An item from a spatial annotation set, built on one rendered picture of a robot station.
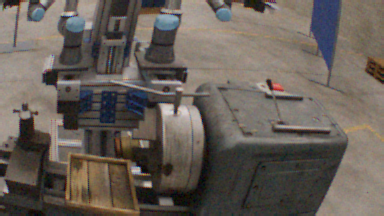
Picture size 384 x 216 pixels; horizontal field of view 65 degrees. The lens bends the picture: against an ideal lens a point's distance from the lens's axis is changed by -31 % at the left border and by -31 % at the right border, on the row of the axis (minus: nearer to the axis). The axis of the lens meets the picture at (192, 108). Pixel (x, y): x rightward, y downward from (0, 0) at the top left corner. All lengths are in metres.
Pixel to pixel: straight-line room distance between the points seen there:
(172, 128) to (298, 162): 0.46
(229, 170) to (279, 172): 0.20
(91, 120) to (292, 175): 1.09
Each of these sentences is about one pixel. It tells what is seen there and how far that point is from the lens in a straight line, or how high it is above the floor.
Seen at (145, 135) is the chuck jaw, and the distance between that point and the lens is 1.43.
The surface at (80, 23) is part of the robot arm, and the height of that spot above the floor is 1.38.
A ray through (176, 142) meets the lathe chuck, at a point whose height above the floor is 1.19.
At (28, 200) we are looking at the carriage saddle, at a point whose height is 0.91.
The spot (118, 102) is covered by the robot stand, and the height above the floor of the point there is 0.95.
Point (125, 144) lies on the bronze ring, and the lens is 1.39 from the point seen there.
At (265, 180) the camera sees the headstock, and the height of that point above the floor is 1.09.
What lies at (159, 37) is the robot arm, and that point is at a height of 1.29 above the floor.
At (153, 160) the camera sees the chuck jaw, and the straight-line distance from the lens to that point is 1.32.
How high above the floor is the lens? 1.84
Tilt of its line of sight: 25 degrees down
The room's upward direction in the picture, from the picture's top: 11 degrees clockwise
